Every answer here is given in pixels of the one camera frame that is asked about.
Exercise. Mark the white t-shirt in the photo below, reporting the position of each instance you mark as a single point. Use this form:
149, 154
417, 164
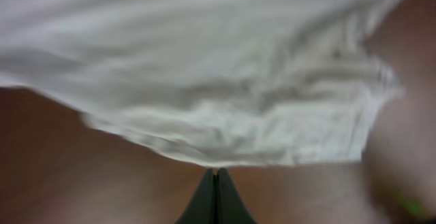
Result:
212, 82

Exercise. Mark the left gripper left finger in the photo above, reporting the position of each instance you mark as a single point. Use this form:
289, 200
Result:
201, 207

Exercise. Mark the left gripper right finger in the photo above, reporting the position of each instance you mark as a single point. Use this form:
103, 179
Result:
230, 209

